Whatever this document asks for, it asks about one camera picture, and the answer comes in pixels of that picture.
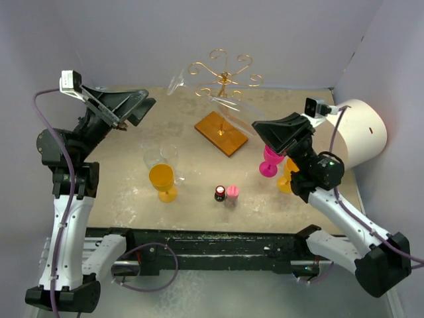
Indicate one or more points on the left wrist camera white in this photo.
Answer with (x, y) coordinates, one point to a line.
(70, 84)

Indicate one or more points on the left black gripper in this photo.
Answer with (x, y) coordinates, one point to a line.
(116, 106)

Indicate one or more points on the clear wine glass front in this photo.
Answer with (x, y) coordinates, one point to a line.
(152, 157)

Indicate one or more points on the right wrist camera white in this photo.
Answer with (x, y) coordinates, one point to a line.
(316, 111)

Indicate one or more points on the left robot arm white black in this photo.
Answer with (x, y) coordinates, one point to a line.
(69, 282)

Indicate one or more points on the white cylindrical container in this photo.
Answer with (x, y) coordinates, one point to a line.
(355, 136)

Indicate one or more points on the pink wine glass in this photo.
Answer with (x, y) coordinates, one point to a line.
(269, 167)

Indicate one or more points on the black base frame bar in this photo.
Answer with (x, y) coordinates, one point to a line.
(152, 251)

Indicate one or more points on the dark red capped bottle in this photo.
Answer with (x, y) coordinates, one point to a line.
(220, 193)

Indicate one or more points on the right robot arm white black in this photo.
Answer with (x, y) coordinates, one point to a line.
(378, 259)

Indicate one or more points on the gold wire wine glass rack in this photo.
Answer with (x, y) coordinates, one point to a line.
(227, 138)

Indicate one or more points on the clear wine glass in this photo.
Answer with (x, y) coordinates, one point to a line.
(170, 155)
(238, 113)
(152, 157)

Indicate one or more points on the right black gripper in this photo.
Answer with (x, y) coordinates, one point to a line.
(279, 134)

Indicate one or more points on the pink capped shaker bottle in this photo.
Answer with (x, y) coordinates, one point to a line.
(232, 195)

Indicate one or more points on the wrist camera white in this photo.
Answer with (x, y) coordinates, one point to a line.
(70, 84)
(316, 111)

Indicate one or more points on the yellow wine glass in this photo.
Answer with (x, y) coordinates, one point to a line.
(161, 177)
(284, 182)

